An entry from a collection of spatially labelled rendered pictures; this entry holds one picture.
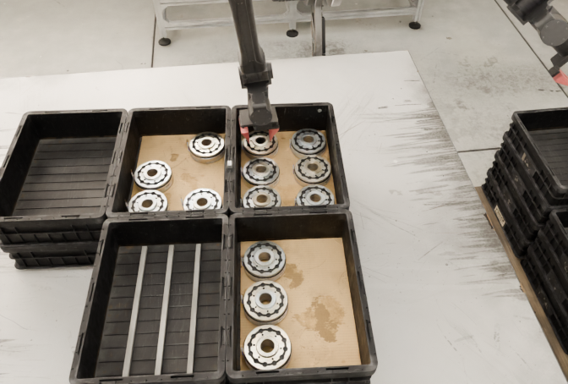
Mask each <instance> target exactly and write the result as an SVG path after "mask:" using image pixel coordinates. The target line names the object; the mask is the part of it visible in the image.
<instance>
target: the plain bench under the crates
mask: <svg viewBox="0 0 568 384"><path fill-rule="evenodd" d="M265 61H266V62H271V65H272V71H273V77H274V79H271V83H272V85H269V99H270V104H277V103H305V102H329V103H331V104H332V105H333V107H334V113H335V117H336V127H337V131H338V136H339V141H340V147H341V155H342V160H343V165H344V170H345V175H346V180H347V189H348V194H349V199H350V207H349V211H350V212H351V213H352V218H353V223H354V228H355V233H356V238H357V243H358V252H359V257H360V261H361V267H362V272H363V280H364V286H365V291H366V295H367V301H368V306H369V314H370V320H371V325H372V329H373V334H374V343H375V348H376V353H377V358H378V367H377V369H376V372H375V373H374V374H373V375H372V376H371V378H370V381H371V384H568V381H567V380H566V377H565V374H564V372H563V370H562V369H561V367H560V364H559V362H558V360H557V359H556V357H555V354H554V351H553V349H552V348H551V346H550V344H549V341H548V339H547V338H546V336H545V334H544V331H543V328H542V327H541V325H540V323H539V321H538V318H537V317H536V315H535V313H534V311H533V308H532V306H531V304H530V302H529V300H528V298H527V296H526V294H525V292H524V290H523V288H522V285H521V283H520V281H519V279H518V277H517V275H516V273H515V271H514V269H513V267H512V265H511V262H510V260H509V258H508V256H507V254H506V252H505V250H504V248H503V246H502V244H501V242H500V239H499V237H498V235H497V233H496V232H495V230H494V227H493V225H492V223H491V221H490V220H489V216H488V214H487V212H486V211H485V209H484V207H483V204H482V202H481V200H480V199H479V197H478V193H477V191H476V190H475V188H474V186H473V184H472V181H471V179H470V178H469V176H468V174H467V170H466V169H465V167H464V165H463V163H462V160H461V158H460V157H459V155H458V153H457V151H456V148H455V146H454V144H453V142H452V140H451V137H450V136H449V134H448V132H447V130H446V128H445V125H444V123H443V121H442V119H441V117H440V115H439V113H438V111H437V109H436V107H435V105H434V102H433V100H432V98H431V96H430V94H429V92H428V90H427V88H426V86H425V84H424V82H423V79H422V77H421V75H420V73H419V72H418V69H417V67H416V65H415V63H414V62H413V60H412V56H411V54H410V52H409V51H406V50H400V51H388V52H365V53H352V54H340V55H328V56H315V57H303V58H279V59H266V60H265ZM238 66H239V62H230V63H206V64H194V65H182V66H169V67H157V68H144V69H120V70H108V71H96V72H84V73H71V74H48V75H35V76H23V77H11V78H0V162H3V160H4V158H5V156H6V154H7V152H8V148H9V146H10V144H11V142H12V139H13V137H14V134H15V132H16V130H17V128H18V126H19V122H20V120H21V118H22V116H23V114H24V113H26V112H29V111H52V110H80V109H108V108H124V109H126V110H127V111H129V110H130V109H132V108H136V107H191V106H220V105H227V106H229V107H230V108H231V109H232V107H233V106H235V105H248V93H247V89H242V86H241V82H240V78H239V73H238ZM14 263H15V260H11V259H10V258H9V253H4V252H3V251H2V250H1V249H0V384H70V383H69V380H68V379H69V374H70V370H71V366H72V362H73V358H74V351H75V347H76V343H77V339H78V335H79V329H80V324H81V321H82V316H83V313H84V308H85V301H86V298H87V293H88V290H89V286H90V279H91V275H92V271H93V266H83V267H63V268H42V269H22V270H18V269H16V268H15V267H14Z"/></svg>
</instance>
